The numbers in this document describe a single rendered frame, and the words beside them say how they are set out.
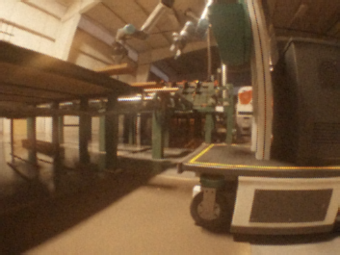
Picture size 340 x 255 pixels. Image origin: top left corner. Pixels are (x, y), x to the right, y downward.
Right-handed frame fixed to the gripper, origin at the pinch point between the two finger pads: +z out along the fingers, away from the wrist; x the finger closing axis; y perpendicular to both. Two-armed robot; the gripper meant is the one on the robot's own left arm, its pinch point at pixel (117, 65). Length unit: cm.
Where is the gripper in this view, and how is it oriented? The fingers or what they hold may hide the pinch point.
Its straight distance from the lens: 131.7
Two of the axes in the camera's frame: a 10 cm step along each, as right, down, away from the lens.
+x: -9.7, -0.3, 2.5
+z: -0.3, 10.0, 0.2
